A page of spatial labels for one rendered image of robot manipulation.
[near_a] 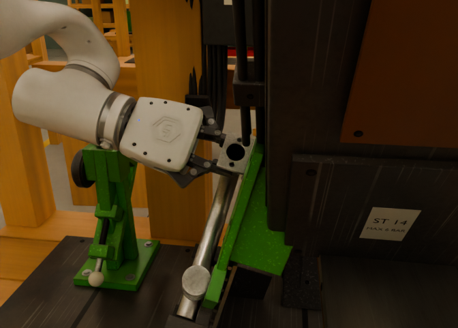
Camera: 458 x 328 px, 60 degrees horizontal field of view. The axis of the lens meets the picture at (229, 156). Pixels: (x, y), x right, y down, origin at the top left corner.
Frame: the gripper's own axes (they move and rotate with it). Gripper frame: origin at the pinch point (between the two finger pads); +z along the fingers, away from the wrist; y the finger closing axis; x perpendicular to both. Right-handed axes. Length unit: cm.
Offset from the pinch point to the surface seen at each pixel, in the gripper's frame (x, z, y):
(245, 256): -3.4, 6.0, -13.4
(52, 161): 298, -160, 53
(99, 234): 24.7, -20.2, -14.5
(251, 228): -6.4, 5.5, -10.4
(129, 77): 26.4, -28.1, 20.7
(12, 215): 48, -49, -15
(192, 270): -0.4, 0.0, -16.9
